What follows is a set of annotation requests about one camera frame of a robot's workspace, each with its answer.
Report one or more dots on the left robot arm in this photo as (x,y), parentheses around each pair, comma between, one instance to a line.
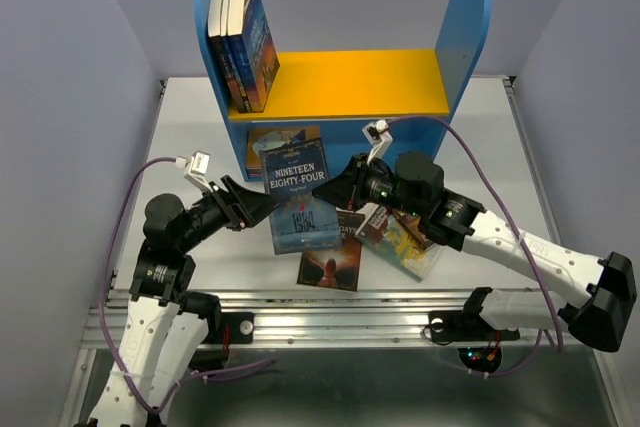
(166,321)

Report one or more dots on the Huckleberry Finn paperback book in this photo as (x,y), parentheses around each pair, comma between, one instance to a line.
(389,239)

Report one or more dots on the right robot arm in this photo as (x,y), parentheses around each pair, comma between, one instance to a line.
(593,296)

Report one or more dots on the Othello picture book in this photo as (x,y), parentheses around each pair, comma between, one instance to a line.
(262,138)

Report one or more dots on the upright blue orange book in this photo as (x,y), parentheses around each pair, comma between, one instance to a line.
(260,61)

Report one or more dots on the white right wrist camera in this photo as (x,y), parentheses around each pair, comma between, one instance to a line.
(378,135)

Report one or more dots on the blue and yellow bookshelf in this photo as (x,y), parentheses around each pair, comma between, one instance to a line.
(341,91)

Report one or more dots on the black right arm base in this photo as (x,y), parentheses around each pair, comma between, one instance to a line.
(452,326)

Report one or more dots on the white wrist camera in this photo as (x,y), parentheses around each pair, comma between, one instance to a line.
(194,170)
(378,135)

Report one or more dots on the pink spine Roald Dahl book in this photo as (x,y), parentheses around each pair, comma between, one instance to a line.
(254,172)

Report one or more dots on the dark orange cover book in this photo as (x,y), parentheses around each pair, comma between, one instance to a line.
(411,225)

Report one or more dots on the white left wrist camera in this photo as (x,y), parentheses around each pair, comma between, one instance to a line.
(194,170)

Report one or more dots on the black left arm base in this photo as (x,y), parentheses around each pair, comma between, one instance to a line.
(213,353)

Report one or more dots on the Nineteen Eighty-Four book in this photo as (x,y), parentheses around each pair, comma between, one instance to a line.
(301,222)

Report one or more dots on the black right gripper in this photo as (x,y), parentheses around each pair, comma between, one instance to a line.
(346,190)

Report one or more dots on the Three Days to See book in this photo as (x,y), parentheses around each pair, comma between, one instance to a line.
(338,268)

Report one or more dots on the upright book on shelf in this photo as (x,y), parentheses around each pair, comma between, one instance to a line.
(214,29)
(242,103)

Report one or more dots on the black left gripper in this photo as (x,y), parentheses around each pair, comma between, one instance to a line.
(242,205)

